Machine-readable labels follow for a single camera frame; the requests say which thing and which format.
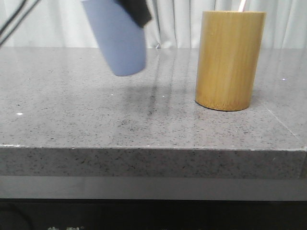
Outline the blue plastic cup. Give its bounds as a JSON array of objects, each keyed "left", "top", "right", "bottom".
[{"left": 81, "top": 0, "right": 146, "bottom": 76}]

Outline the pink chopstick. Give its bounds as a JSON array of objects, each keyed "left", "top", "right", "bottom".
[{"left": 238, "top": 0, "right": 247, "bottom": 12}]

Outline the black cable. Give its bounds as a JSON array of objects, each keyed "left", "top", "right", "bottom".
[{"left": 0, "top": 0, "right": 41, "bottom": 45}]

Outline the white curtain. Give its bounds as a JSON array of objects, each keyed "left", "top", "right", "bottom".
[{"left": 6, "top": 0, "right": 307, "bottom": 49}]

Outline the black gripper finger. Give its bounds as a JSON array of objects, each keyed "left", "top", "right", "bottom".
[{"left": 116, "top": 0, "right": 152, "bottom": 27}]

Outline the bamboo cylinder holder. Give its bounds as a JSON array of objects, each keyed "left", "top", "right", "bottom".
[{"left": 195, "top": 11, "right": 266, "bottom": 111}]

